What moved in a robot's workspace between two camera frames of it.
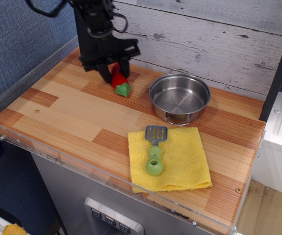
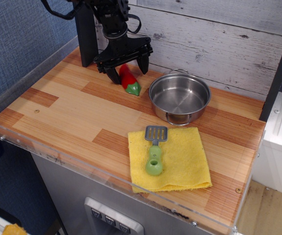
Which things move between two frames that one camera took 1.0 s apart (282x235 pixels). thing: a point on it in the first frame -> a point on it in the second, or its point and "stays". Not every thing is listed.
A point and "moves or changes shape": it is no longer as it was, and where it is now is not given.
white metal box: [275, 167] stays
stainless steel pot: [179, 98] stays
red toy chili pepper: [119, 81] moves or changes shape
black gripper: [102, 49] -> [121, 49]
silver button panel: [103, 219] stays
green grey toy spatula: [155, 133] stays
